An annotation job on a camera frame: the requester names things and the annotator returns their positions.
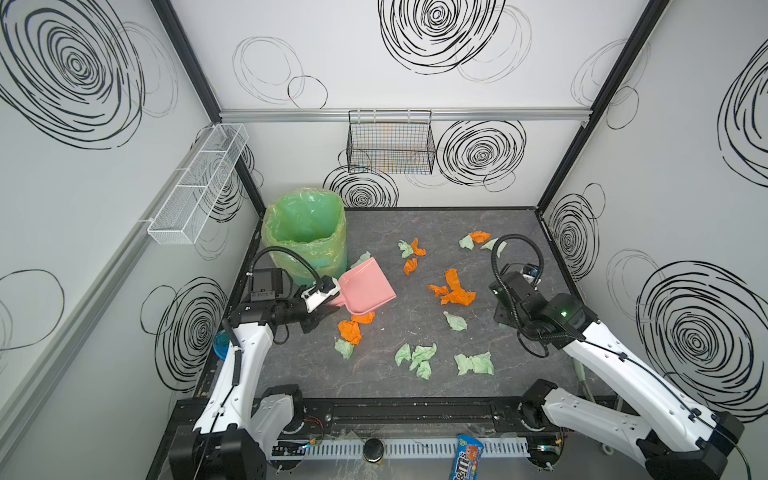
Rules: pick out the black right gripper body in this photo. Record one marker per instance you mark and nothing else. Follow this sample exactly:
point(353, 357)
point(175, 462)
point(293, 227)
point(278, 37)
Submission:
point(504, 297)

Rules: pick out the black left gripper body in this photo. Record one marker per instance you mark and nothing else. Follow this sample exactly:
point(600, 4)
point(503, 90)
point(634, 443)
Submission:
point(312, 315)

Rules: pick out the pink plastic dustpan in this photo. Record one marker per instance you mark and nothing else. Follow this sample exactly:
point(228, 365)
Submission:
point(363, 289)

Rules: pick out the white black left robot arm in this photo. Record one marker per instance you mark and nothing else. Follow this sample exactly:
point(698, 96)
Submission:
point(237, 431)

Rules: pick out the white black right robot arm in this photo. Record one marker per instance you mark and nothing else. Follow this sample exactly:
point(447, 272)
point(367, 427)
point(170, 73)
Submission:
point(668, 433)

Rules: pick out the blue cup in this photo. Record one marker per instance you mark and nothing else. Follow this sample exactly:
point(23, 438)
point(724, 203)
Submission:
point(221, 344)

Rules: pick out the green paper scrap centre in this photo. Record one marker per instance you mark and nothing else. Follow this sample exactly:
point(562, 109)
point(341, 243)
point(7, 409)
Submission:
point(455, 322)

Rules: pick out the orange paper scrap centre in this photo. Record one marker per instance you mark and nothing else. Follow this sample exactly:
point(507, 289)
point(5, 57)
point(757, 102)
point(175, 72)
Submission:
point(453, 292)

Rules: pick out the green paper scrap far right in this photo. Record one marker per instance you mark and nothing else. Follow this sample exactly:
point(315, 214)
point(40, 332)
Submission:
point(495, 245)

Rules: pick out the green paper scrap front right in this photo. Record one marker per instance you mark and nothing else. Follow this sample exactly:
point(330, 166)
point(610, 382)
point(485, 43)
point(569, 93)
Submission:
point(478, 364)

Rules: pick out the orange paper scrap far corner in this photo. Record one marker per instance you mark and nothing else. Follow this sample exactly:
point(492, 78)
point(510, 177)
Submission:
point(480, 237)

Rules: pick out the green paper scrap far corner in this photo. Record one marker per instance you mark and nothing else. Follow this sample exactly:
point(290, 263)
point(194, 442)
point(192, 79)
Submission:
point(467, 242)

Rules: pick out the green kitchen tongs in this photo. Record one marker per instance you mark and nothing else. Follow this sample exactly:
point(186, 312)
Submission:
point(580, 372)

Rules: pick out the green paper scrap front left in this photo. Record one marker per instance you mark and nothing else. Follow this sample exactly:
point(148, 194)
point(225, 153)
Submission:
point(344, 348)

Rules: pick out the green bin with plastic liner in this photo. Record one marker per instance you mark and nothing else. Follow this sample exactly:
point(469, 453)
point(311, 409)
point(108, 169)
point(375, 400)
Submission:
point(312, 223)

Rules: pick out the large green paper scrap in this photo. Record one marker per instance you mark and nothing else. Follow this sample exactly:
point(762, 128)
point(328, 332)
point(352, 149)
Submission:
point(363, 258)

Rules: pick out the orange crumpled paper scrap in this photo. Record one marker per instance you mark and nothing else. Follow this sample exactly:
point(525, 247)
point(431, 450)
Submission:
point(416, 249)

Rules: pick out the orange folded paper scrap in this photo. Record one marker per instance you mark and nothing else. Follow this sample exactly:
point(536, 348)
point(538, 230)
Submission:
point(410, 266)

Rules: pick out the green crumpled paper scrap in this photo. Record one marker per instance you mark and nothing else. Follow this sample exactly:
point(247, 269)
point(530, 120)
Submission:
point(406, 249)

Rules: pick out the candy bag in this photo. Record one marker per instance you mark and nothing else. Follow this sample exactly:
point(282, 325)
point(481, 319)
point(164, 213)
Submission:
point(466, 459)

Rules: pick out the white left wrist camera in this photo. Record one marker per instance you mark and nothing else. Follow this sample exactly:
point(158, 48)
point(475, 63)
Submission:
point(320, 293)

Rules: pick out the clear plastic wall shelf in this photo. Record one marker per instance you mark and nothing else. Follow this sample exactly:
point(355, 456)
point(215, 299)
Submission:
point(190, 204)

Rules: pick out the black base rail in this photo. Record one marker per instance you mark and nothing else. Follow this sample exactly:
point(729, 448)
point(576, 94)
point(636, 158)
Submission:
point(498, 413)

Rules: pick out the white slotted cable duct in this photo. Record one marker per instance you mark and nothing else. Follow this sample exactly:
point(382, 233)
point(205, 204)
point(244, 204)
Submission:
point(398, 449)

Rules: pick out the black wire wall basket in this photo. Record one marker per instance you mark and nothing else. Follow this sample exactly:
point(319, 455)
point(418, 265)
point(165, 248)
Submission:
point(390, 141)

